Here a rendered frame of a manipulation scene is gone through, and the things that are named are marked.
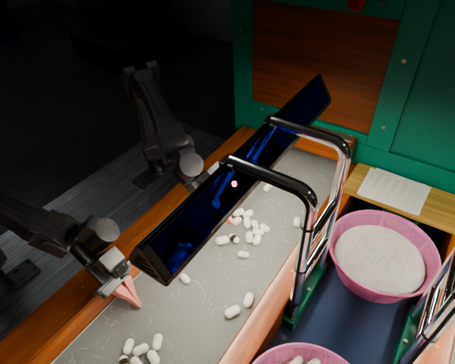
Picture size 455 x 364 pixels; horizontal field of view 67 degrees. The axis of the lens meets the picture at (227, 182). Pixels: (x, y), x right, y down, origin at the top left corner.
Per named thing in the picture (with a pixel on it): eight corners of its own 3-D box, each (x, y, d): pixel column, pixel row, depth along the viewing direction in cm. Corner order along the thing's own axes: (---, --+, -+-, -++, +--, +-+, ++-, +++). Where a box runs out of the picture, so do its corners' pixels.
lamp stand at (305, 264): (227, 292, 91) (214, 159, 60) (265, 240, 102) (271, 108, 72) (292, 332, 82) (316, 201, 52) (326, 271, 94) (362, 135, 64)
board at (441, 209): (340, 191, 103) (341, 188, 102) (357, 164, 112) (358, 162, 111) (464, 239, 89) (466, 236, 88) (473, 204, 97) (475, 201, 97)
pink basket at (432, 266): (344, 324, 83) (352, 305, 77) (310, 237, 103) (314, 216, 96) (449, 308, 85) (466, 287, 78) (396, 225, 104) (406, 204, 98)
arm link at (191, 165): (214, 169, 81) (196, 121, 81) (180, 181, 78) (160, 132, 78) (203, 175, 92) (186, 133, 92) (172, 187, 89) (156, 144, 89)
